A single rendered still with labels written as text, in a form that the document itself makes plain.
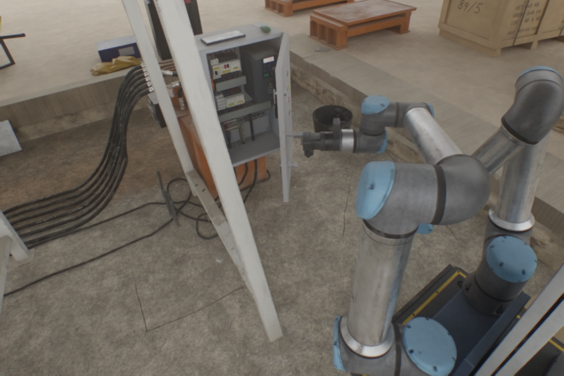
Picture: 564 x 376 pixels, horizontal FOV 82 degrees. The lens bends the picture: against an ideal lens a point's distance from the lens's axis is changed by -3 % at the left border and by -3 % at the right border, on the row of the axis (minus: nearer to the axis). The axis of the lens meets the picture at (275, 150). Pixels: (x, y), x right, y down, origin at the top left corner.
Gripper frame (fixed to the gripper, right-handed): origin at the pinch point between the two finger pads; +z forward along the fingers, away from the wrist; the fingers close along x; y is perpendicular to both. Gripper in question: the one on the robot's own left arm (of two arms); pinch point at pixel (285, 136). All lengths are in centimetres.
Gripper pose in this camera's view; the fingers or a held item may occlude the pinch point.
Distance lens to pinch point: 126.6
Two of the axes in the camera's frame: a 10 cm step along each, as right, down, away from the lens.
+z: -9.9, 0.0, 1.1
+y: 0.6, 8.0, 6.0
